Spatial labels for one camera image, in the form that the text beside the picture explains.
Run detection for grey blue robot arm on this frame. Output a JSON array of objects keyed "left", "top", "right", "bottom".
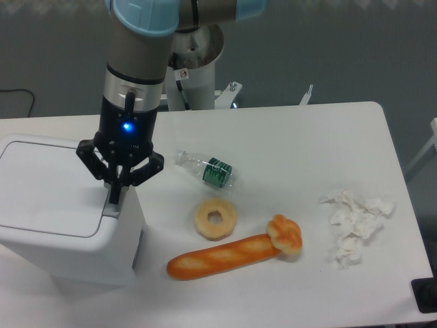
[{"left": 76, "top": 1, "right": 266, "bottom": 204}]

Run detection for pale ring doughnut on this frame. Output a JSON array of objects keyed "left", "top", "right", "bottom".
[{"left": 193, "top": 197, "right": 238, "bottom": 241}]

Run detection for crumpled white tissue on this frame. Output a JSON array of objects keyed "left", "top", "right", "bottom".
[{"left": 319, "top": 189, "right": 396, "bottom": 270}]

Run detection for white furniture piece right edge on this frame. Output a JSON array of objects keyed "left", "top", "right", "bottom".
[{"left": 404, "top": 118, "right": 436, "bottom": 182}]

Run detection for long orange baguette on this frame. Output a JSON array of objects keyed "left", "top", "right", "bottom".
[{"left": 167, "top": 234, "right": 280, "bottom": 280}]

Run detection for white metal base frame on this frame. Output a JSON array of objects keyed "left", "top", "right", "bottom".
[{"left": 159, "top": 81, "right": 313, "bottom": 111}]

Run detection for knotted bread roll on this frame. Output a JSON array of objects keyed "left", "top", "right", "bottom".
[{"left": 266, "top": 214, "right": 302, "bottom": 255}]

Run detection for black device at table edge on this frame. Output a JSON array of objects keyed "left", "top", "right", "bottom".
[{"left": 411, "top": 277, "right": 436, "bottom": 314}]

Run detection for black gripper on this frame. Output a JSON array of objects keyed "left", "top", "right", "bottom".
[{"left": 76, "top": 98, "right": 164, "bottom": 204}]

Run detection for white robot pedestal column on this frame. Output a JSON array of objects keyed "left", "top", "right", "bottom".
[{"left": 165, "top": 25, "right": 224, "bottom": 111}]

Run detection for clear plastic bottle green label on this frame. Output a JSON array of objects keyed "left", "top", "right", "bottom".
[{"left": 173, "top": 150, "right": 241, "bottom": 197}]

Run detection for white push-lid trash can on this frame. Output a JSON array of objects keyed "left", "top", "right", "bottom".
[{"left": 1, "top": 134, "right": 145, "bottom": 285}]

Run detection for black cable on floor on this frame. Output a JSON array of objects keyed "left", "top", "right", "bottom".
[{"left": 0, "top": 88, "right": 36, "bottom": 119}]

